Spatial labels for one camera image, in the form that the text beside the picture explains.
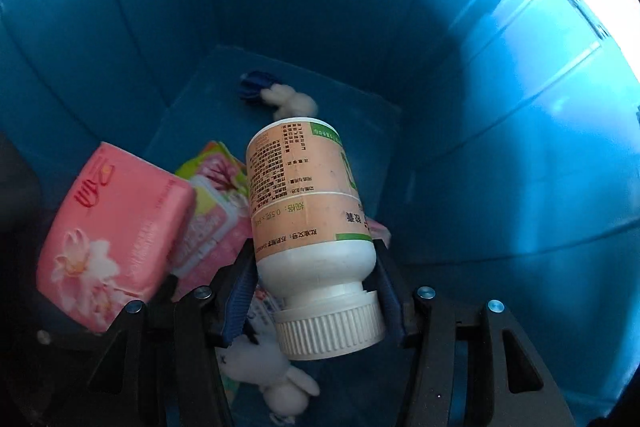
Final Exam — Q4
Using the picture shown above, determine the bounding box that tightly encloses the blue plastic storage crate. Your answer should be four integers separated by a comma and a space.
0, 0, 640, 427

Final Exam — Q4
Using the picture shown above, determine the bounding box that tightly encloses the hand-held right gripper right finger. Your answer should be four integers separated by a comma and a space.
372, 239, 576, 427

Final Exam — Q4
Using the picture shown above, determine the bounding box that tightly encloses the white medicine bottle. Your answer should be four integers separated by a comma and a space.
245, 117, 387, 362

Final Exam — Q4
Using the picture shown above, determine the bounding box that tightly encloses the small white bunny plush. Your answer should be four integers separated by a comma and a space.
260, 84, 319, 120
220, 334, 321, 419

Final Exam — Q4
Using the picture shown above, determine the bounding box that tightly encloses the green pink floral wipes pack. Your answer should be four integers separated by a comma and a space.
167, 140, 254, 303

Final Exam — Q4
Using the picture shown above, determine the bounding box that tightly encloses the pink floral tissue pack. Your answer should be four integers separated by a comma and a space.
36, 142, 197, 334

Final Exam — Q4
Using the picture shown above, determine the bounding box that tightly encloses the white wipe packet blue print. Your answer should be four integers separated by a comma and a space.
247, 284, 286, 333

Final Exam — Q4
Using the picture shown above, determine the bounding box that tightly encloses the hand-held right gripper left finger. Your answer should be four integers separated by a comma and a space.
75, 239, 259, 427

